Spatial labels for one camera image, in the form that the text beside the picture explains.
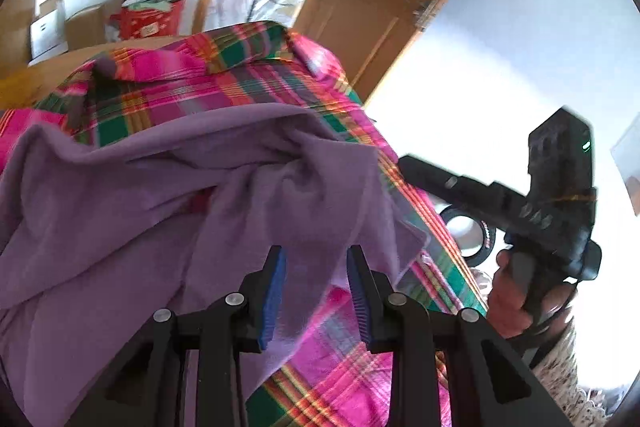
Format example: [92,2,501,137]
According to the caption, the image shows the purple fleece garment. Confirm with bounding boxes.
[1,103,427,426]

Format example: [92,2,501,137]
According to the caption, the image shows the person's right hand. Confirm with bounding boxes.
[487,251,574,339]

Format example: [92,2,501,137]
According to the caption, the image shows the black tape roll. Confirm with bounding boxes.
[439,206,496,268]

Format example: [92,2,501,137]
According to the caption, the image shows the pink green plaid bedsheet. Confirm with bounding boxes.
[1,22,484,426]

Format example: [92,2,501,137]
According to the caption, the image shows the white cardboard box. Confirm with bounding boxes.
[29,0,68,64]

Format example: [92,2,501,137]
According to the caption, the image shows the red gift box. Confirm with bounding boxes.
[110,0,186,40]

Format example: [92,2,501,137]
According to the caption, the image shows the brown cardboard box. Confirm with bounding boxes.
[65,4,106,51]

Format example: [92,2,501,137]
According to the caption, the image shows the wooden wardrobe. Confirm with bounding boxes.
[0,0,36,78]

